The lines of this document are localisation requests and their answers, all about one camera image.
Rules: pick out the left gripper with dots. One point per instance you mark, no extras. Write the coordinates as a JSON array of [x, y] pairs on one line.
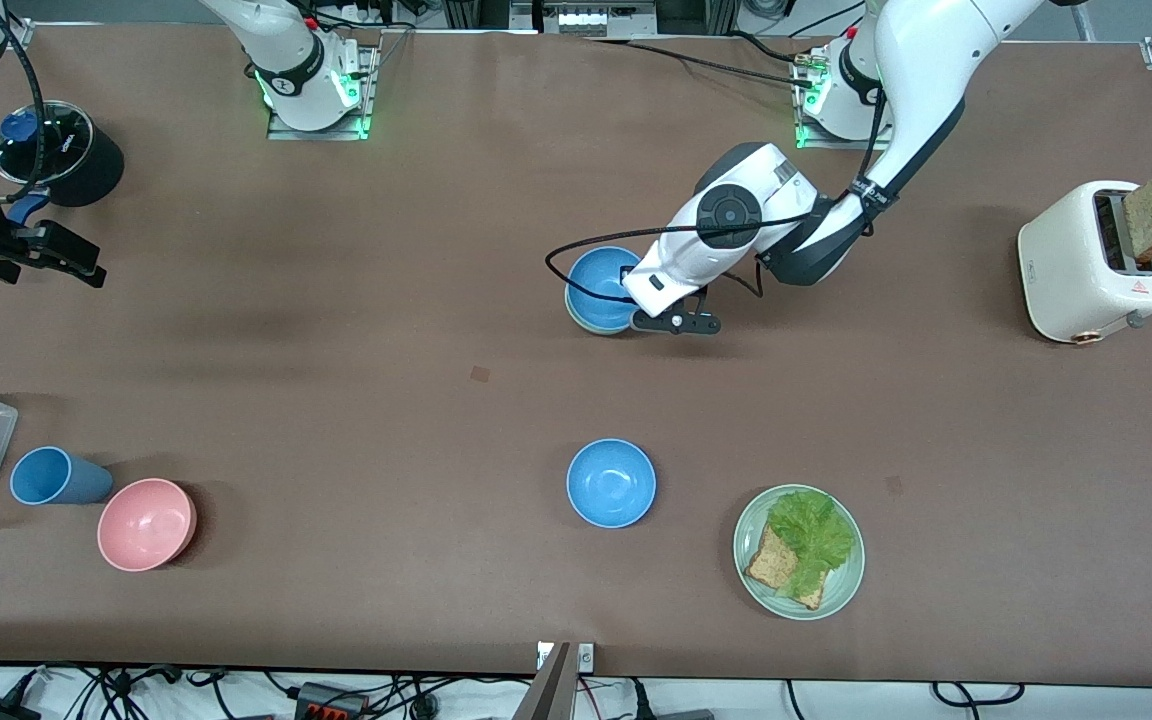
[[625, 272]]

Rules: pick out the blue bowl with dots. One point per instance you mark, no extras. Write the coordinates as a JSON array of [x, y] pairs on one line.
[[611, 483], [596, 285]]

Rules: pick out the pale green bowl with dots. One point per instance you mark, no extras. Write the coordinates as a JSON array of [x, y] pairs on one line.
[[591, 326]]

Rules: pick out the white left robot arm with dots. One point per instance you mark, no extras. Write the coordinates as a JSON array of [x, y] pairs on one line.
[[926, 60]]

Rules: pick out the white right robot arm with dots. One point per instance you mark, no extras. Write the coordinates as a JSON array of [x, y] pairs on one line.
[[291, 70]]

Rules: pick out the pink bowl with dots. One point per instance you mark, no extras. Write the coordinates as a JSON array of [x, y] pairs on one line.
[[146, 525]]

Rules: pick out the glass lid blue knob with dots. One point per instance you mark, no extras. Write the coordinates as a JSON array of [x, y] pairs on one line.
[[61, 140]]

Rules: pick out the blue cup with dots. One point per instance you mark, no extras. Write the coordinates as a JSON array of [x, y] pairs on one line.
[[56, 478]]

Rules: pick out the metal control box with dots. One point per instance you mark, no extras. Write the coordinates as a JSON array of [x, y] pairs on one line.
[[586, 18]]

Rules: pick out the green lettuce leaf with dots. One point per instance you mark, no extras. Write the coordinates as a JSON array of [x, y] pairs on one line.
[[816, 530]]

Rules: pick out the brown toast slice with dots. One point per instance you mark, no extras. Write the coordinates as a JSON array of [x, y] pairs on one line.
[[768, 568]]

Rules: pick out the pale green plate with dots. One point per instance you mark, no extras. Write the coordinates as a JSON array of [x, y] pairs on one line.
[[841, 590]]

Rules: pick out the grey metal pole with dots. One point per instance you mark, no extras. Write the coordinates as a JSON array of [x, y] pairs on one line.
[[548, 695]]

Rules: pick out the cream white toaster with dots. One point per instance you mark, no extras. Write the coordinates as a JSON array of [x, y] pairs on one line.
[[1066, 260]]

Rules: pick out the black orange power strip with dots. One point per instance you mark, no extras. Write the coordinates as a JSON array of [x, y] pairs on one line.
[[331, 703]]

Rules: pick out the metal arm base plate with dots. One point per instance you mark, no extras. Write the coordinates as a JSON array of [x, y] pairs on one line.
[[368, 95], [811, 138]]

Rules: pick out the white mounting bracket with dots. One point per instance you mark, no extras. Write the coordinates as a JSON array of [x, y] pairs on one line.
[[586, 657]]

